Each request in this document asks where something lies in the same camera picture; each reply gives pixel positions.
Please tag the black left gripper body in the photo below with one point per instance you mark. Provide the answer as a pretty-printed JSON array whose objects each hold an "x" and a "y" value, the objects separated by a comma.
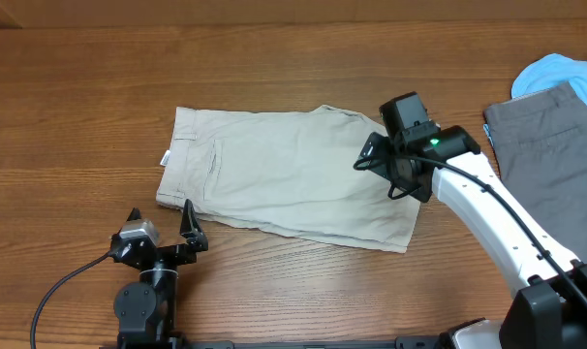
[{"x": 174, "y": 255}]

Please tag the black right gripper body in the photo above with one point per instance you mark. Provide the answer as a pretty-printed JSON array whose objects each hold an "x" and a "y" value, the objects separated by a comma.
[{"x": 386, "y": 155}]

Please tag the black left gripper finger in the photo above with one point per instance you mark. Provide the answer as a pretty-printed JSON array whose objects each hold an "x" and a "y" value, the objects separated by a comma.
[
  {"x": 134, "y": 215},
  {"x": 191, "y": 230}
]

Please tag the beige khaki shorts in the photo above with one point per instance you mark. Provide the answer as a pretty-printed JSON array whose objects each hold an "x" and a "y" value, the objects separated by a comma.
[{"x": 286, "y": 173}]

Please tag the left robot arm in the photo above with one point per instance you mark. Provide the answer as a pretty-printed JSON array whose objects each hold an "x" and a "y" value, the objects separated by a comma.
[{"x": 146, "y": 309}]

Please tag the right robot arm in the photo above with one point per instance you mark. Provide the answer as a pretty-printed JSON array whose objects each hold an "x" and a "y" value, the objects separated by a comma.
[{"x": 548, "y": 282}]

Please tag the grey shorts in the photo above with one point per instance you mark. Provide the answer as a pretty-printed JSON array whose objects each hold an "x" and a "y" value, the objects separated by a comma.
[{"x": 540, "y": 143}]

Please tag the light blue garment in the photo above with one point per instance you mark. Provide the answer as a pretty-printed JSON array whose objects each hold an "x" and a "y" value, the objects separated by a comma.
[{"x": 550, "y": 71}]

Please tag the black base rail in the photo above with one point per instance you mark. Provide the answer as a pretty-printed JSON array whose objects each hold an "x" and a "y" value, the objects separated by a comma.
[{"x": 313, "y": 345}]

